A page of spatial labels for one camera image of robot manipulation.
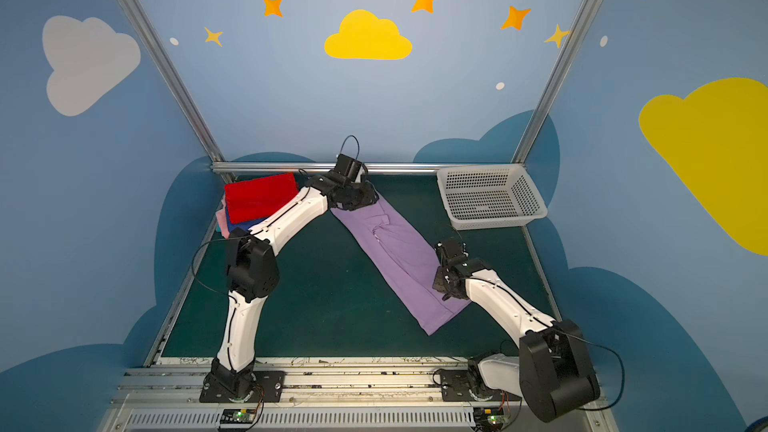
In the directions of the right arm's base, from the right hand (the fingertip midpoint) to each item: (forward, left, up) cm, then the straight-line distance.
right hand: (449, 280), depth 88 cm
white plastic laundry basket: (+33, -13, +1) cm, 36 cm away
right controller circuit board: (-32, -8, -6) cm, 34 cm away
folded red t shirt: (+28, +68, +1) cm, 74 cm away
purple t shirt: (+8, +12, -6) cm, 16 cm away
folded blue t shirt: (+17, +68, 0) cm, 70 cm away
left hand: (+22, +24, +12) cm, 35 cm away
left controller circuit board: (-36, +53, -5) cm, 64 cm away
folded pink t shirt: (+20, +78, 0) cm, 81 cm away
